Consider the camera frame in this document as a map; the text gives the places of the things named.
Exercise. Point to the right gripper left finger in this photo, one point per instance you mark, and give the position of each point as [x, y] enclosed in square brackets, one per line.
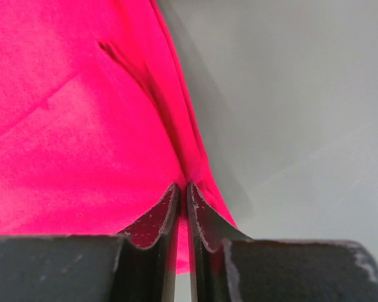
[135, 264]

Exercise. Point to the crimson red t shirt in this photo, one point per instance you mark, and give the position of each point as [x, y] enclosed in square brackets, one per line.
[95, 117]

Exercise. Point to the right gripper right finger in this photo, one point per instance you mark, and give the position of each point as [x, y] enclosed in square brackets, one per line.
[227, 265]

